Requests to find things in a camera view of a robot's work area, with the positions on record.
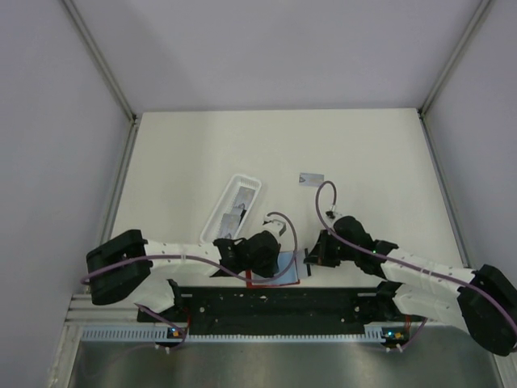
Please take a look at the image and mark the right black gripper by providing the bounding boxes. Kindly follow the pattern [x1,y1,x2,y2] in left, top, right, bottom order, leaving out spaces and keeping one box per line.
[305,229,359,267]

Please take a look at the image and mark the red leather card holder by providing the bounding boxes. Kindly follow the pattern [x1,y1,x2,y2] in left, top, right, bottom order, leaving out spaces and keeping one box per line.
[246,250,305,289]

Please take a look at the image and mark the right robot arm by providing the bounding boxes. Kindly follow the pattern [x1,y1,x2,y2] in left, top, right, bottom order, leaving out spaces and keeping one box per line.
[305,216,516,356]

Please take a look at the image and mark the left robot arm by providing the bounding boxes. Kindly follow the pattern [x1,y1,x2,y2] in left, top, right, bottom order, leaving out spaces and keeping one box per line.
[81,222,285,321]

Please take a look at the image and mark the silver card on table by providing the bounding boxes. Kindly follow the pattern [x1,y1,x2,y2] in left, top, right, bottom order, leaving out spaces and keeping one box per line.
[299,173,325,188]

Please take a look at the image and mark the white plastic basket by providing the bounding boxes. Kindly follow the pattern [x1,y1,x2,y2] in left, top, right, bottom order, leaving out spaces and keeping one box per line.
[200,174,262,243]

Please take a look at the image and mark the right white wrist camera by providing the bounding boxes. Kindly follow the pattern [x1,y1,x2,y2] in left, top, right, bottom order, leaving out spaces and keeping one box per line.
[325,207,343,220]

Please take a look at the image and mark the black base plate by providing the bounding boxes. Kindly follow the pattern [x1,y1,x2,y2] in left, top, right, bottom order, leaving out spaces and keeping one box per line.
[161,287,410,335]

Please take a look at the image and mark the white slotted cable duct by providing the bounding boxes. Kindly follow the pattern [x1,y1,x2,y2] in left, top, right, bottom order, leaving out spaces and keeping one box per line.
[80,323,403,344]

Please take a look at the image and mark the aluminium frame rail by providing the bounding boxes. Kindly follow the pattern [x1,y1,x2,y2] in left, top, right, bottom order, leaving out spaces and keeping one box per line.
[65,294,137,325]

